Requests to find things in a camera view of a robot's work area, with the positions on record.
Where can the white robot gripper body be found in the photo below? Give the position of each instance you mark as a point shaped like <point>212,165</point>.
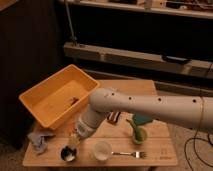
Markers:
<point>74,140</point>

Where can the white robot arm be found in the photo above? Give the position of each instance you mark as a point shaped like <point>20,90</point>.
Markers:
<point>194,112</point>

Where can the small metal cup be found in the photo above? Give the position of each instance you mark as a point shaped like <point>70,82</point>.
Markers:
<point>68,154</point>

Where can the green cup with utensil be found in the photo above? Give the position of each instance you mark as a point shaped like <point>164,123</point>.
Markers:
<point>139,135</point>

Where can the grey crumpled cloth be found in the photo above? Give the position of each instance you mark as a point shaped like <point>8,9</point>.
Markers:
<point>37,139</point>

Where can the small dark item in bin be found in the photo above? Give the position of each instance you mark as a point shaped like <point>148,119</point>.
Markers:
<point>73,100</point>

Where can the yellow plastic bin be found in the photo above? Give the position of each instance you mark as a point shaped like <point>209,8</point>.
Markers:
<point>49,100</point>

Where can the brown striped sponge block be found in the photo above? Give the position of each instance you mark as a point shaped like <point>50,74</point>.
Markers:
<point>113,118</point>

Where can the silver metal fork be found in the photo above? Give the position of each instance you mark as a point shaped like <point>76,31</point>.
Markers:
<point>136,154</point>

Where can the teal cloth piece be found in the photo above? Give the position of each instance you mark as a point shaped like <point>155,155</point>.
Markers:
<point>141,120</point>

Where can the grey metal shelf beam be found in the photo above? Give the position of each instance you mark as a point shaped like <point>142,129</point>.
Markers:
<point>136,59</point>

